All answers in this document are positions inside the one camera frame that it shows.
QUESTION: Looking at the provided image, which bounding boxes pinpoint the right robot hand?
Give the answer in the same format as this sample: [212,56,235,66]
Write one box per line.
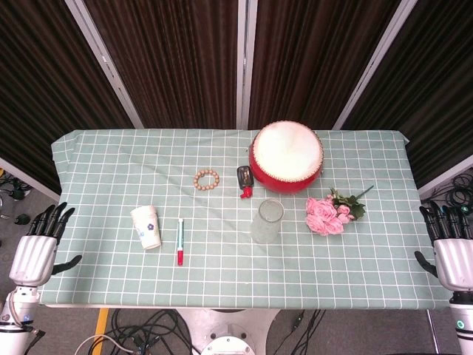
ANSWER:
[414,200,473,291]

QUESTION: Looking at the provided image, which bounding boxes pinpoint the green checkered tablecloth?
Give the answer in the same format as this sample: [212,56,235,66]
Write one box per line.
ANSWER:
[38,127,462,314]

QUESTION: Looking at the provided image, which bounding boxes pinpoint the yellow floor tape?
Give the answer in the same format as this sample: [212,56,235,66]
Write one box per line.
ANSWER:
[95,308,110,337]

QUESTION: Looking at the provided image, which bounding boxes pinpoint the white paper cup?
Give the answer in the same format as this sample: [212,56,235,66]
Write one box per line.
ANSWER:
[130,205,163,251]

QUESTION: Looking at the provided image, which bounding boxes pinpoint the black and red car key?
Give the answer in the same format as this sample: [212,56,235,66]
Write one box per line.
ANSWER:
[236,165,255,200]

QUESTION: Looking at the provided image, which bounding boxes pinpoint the red drum with white head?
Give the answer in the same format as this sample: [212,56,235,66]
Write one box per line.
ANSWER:
[248,121,326,194]

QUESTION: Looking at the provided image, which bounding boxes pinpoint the black floor cables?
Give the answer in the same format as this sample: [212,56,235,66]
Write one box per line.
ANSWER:
[75,308,193,355]

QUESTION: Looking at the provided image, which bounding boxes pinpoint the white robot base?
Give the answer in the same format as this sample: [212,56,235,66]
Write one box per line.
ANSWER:
[176,308,279,355]

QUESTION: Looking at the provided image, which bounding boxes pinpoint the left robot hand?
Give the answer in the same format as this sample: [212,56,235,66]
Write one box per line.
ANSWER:
[8,201,83,287]

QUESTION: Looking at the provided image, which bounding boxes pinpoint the pink rose bouquet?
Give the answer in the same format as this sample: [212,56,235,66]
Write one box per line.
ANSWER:
[304,185,375,237]

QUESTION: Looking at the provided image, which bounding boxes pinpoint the wooden bead bracelet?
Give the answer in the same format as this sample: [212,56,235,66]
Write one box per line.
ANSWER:
[193,168,221,192]

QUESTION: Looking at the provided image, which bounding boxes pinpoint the dark ribbed partition panel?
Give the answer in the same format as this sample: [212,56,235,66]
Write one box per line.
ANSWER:
[248,0,402,130]
[84,0,239,129]
[341,0,473,188]
[0,0,135,193]

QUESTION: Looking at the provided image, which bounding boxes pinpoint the white cable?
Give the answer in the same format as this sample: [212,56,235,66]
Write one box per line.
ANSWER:
[73,334,136,355]

